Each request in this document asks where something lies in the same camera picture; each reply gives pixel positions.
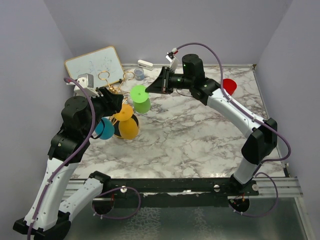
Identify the blue wine glass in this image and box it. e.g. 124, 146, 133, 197
94, 117, 115, 140

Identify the red wine glass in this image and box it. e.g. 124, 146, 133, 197
222, 78, 238, 96

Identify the white whiteboard eraser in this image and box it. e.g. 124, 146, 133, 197
137, 59, 154, 71

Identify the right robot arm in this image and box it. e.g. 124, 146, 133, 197
145, 54, 278, 196

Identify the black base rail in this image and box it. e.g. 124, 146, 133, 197
89, 171, 259, 208

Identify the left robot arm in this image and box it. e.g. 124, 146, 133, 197
13, 87, 124, 240

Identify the orange wine glass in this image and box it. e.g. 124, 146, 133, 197
113, 103, 139, 140

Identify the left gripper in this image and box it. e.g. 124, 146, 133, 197
81, 86, 124, 138

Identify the green wine glass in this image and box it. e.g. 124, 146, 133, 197
130, 85, 151, 114

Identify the gold wire glass rack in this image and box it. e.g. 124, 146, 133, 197
98, 70, 139, 139

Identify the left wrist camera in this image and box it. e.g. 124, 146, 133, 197
66, 73, 99, 97

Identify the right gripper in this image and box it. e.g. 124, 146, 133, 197
145, 67, 193, 96

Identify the whiteboard with wooden frame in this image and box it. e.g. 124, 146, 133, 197
64, 46, 124, 88

